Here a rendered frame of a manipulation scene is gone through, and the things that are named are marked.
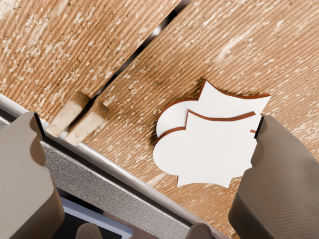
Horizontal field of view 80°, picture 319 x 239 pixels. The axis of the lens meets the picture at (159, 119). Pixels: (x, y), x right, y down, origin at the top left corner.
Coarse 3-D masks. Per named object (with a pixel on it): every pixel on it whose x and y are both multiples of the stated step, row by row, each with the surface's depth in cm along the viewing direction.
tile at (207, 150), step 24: (192, 120) 21; (216, 120) 21; (240, 120) 21; (168, 144) 23; (192, 144) 23; (216, 144) 23; (240, 144) 23; (168, 168) 26; (192, 168) 26; (216, 168) 26; (240, 168) 26
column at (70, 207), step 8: (64, 192) 57; (64, 200) 47; (72, 200) 55; (80, 200) 55; (64, 208) 46; (72, 208) 47; (80, 208) 48; (88, 208) 55; (96, 208) 58; (80, 216) 48; (88, 216) 49; (96, 216) 50; (104, 216) 52; (96, 224) 51; (104, 224) 51; (112, 224) 52; (120, 224) 53; (120, 232) 53; (128, 232) 54
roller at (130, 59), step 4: (136, 52) 22; (140, 52) 23; (132, 56) 22; (136, 56) 22; (128, 60) 22; (132, 60) 22; (124, 64) 22; (128, 64) 22; (120, 68) 22; (124, 68) 22; (116, 72) 23; (120, 72) 23
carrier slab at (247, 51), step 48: (192, 0) 18; (240, 0) 17; (288, 0) 17; (144, 48) 21; (192, 48) 19; (240, 48) 19; (288, 48) 19; (144, 96) 22; (192, 96) 22; (288, 96) 22; (96, 144) 26; (144, 144) 26; (192, 192) 32
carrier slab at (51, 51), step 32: (0, 0) 17; (32, 0) 17; (64, 0) 17; (96, 0) 17; (128, 0) 17; (160, 0) 17; (0, 32) 18; (32, 32) 18; (64, 32) 18; (96, 32) 18; (128, 32) 18; (0, 64) 20; (32, 64) 20; (64, 64) 20; (96, 64) 20; (32, 96) 22; (64, 96) 22
